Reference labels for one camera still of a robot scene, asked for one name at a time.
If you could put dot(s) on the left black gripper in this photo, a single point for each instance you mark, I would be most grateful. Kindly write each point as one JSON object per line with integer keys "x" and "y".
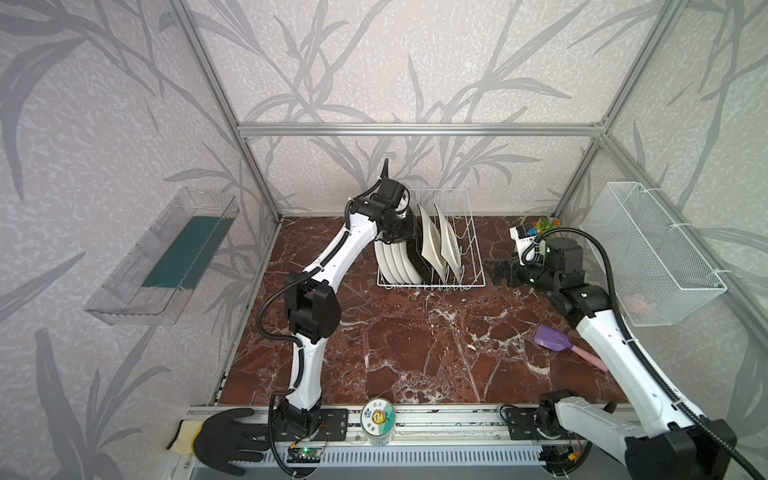
{"x": 396, "y": 227}

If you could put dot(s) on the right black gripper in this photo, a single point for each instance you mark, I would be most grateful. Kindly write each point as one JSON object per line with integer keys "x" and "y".
{"x": 511, "y": 270}

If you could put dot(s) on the square white plate black rim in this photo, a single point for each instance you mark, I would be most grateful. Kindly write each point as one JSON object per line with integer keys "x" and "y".
{"x": 430, "y": 245}

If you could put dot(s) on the square floral plate black rim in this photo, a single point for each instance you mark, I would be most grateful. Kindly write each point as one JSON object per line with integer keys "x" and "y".
{"x": 414, "y": 248}

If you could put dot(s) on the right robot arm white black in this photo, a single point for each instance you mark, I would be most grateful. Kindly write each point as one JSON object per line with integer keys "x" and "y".
{"x": 673, "y": 439}

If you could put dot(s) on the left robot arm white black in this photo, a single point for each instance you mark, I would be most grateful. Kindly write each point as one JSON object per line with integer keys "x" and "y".
{"x": 311, "y": 304}

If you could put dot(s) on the round white plate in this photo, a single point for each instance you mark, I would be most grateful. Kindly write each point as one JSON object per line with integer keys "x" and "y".
{"x": 382, "y": 262}
{"x": 394, "y": 277}
{"x": 410, "y": 272}
{"x": 399, "y": 265}

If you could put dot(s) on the white pot artificial flowers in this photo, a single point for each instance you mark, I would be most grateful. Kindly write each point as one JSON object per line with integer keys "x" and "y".
{"x": 544, "y": 224}

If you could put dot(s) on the square white plate rear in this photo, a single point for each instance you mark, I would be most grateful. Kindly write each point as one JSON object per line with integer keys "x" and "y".
{"x": 450, "y": 249}

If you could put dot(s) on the pink object in basket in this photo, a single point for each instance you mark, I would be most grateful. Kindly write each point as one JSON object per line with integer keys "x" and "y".
{"x": 636, "y": 304}

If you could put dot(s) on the round tape roll green label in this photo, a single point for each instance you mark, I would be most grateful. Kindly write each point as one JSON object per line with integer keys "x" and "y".
{"x": 378, "y": 420}

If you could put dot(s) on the left green circuit board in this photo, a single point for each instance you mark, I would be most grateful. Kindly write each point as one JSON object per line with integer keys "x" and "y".
{"x": 297, "y": 454}

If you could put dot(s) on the black glove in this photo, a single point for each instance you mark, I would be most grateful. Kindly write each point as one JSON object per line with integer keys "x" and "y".
{"x": 223, "y": 439}

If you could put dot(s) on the yellow sponge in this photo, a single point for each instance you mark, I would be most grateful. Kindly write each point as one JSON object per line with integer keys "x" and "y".
{"x": 182, "y": 443}

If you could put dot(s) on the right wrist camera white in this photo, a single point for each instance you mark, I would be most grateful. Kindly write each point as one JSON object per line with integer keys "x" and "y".
{"x": 524, "y": 235}

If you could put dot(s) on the white wire dish rack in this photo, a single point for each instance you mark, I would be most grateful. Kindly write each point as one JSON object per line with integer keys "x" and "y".
{"x": 455, "y": 204}

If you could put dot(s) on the purple scoop pink handle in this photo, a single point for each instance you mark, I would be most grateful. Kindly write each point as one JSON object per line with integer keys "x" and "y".
{"x": 557, "y": 341}

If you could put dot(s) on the white mesh wall basket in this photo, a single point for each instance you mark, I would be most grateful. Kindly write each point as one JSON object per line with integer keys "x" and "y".
{"x": 651, "y": 255}

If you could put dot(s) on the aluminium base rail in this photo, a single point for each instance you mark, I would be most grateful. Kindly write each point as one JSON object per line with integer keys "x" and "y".
{"x": 477, "y": 435}

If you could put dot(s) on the clear plastic wall shelf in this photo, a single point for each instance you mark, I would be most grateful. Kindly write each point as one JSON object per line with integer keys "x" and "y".
{"x": 155, "y": 281}

